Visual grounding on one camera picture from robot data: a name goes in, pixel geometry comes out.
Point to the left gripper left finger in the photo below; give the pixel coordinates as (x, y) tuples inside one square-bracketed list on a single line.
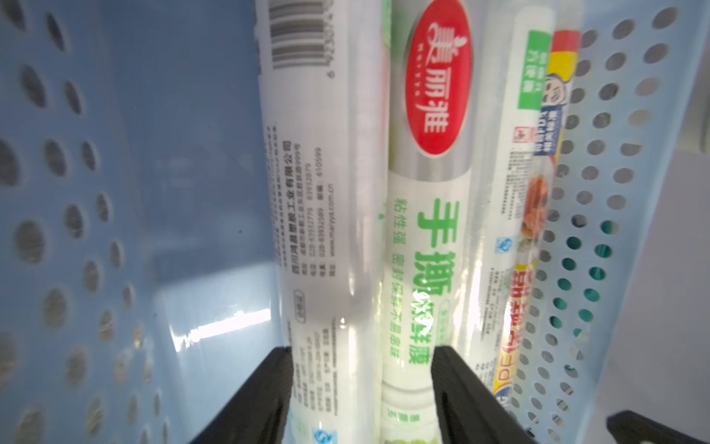
[(257, 413)]

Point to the yellow plastic wrap roll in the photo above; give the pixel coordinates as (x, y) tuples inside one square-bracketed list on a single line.
[(548, 137)]

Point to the green work glove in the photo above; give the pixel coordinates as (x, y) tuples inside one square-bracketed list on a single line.
[(581, 276)]

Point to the white green wrap roll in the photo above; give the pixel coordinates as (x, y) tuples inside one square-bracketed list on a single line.
[(432, 90), (517, 43), (324, 77)]

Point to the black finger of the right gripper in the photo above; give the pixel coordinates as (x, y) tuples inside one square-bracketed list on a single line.
[(627, 427)]

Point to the light blue plastic basket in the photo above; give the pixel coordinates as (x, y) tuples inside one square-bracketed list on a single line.
[(139, 286)]

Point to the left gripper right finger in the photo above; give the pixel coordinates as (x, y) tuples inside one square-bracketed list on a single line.
[(467, 411)]

